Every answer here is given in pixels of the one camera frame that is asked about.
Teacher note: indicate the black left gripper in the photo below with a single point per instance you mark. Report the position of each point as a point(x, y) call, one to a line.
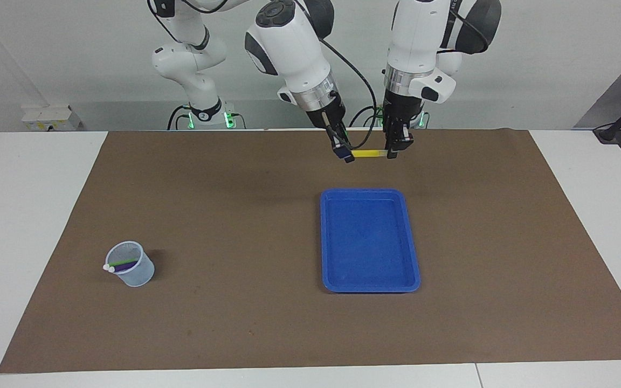
point(401, 110)

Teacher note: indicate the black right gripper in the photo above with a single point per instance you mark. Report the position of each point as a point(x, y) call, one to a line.
point(326, 116)

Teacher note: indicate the yellow highlighter pen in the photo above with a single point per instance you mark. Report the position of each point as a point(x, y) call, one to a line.
point(367, 153)

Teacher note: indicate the green highlighter pen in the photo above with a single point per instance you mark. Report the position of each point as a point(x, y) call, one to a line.
point(124, 262)

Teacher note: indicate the purple highlighter pen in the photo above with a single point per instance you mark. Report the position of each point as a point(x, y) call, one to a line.
point(123, 265)

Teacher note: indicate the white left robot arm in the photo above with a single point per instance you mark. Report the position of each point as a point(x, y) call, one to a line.
point(423, 37)

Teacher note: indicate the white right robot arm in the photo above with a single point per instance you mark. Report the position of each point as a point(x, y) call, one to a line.
point(289, 48)

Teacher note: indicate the blue plastic tray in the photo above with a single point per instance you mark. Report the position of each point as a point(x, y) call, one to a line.
point(370, 242)

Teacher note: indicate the brown paper table mat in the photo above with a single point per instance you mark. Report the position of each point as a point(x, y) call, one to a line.
point(235, 323)

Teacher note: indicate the translucent plastic cup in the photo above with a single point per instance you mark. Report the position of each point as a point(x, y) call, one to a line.
point(139, 277)

